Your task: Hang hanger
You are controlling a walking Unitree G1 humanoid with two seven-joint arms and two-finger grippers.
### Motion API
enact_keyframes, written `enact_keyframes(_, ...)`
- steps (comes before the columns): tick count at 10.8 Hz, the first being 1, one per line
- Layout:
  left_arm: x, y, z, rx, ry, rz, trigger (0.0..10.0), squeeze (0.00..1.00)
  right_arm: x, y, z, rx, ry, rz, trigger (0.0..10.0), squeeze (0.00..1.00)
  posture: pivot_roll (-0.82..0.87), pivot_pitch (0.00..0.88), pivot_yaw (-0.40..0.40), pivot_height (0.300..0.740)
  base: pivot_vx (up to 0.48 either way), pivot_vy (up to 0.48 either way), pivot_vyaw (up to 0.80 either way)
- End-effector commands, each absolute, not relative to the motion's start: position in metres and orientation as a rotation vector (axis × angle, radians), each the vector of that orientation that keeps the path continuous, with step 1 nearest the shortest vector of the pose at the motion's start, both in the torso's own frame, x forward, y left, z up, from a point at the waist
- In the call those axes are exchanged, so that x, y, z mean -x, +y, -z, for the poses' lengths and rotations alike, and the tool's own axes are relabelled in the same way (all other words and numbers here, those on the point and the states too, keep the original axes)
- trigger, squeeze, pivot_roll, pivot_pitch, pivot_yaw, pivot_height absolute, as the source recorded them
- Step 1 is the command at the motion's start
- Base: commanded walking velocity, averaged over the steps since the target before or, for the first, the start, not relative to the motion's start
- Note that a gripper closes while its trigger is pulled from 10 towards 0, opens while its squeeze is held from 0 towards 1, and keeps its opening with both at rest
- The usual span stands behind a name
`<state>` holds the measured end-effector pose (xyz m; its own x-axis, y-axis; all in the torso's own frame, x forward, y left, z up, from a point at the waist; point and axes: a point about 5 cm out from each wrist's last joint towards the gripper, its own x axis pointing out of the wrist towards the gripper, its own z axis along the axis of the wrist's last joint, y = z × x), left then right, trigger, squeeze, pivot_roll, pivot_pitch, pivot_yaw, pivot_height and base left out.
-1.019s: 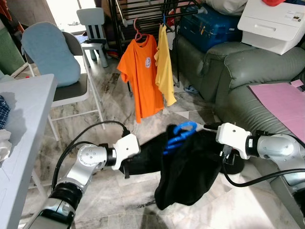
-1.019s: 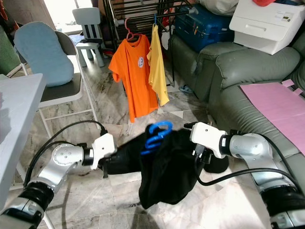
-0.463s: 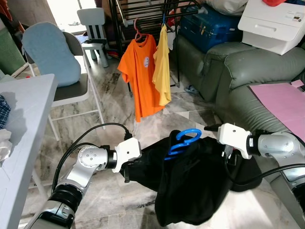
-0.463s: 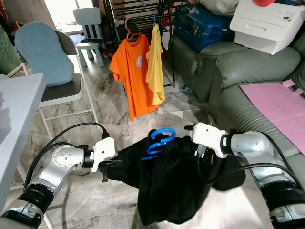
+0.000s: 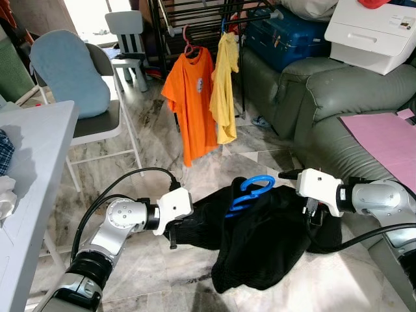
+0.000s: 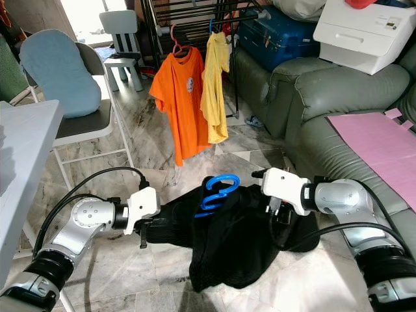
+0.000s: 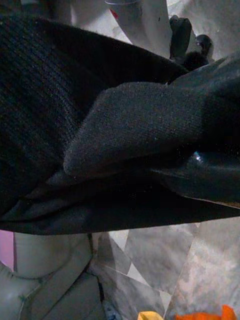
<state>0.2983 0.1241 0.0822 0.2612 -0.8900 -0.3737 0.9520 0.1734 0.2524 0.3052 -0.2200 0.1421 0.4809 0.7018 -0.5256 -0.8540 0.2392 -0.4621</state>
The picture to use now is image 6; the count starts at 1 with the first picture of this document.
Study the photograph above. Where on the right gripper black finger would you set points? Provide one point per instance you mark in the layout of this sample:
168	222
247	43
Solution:
260	174

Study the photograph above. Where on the blue plastic clothes hanger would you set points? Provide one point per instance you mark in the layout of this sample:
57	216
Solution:
224	179
211	27

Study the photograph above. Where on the black garment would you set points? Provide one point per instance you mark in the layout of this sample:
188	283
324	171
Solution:
240	247

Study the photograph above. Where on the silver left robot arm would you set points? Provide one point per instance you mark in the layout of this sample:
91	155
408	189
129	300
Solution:
88	214

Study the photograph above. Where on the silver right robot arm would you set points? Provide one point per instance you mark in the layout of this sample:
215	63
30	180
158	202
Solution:
344	195

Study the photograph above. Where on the pink clothes hanger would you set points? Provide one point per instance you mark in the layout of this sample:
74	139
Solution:
180	52

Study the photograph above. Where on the blue slipper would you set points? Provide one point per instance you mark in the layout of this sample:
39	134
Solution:
253	121

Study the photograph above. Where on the yellow t-shirt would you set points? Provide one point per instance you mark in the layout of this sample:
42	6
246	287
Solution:
214	97

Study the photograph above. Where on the grey green leather sofa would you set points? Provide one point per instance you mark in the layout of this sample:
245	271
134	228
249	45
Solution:
312	97

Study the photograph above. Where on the orange t-shirt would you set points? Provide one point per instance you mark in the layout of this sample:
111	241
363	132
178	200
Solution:
179	104

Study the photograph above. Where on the pink sheet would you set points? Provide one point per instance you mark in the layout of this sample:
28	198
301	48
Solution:
377	149

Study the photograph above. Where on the white folding table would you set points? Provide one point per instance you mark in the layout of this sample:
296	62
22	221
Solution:
26	169

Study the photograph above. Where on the blue hard suitcase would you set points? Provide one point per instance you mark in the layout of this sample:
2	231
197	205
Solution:
273	39

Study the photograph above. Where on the black drying rack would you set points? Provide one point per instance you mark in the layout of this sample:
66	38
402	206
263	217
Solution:
247	15

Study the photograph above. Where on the white pillow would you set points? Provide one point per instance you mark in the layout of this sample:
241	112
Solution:
299	8

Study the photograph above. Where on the green mesh storage bin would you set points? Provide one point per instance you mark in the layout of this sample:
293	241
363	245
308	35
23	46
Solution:
6	65

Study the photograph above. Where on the white boxy appliance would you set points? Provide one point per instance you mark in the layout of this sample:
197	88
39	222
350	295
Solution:
364	32

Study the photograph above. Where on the light blue cushion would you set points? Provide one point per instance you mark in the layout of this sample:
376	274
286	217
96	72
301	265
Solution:
58	75

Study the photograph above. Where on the red cloth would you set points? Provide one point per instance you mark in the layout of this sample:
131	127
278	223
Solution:
361	3

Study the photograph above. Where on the pale blue child chair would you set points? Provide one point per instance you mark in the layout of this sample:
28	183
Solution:
120	23

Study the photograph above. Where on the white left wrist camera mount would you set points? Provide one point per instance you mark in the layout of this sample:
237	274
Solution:
143	207

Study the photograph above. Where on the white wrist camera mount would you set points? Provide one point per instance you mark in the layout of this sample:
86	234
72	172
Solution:
143	207
283	185

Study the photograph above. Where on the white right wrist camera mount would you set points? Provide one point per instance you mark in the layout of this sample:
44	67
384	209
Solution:
283	185

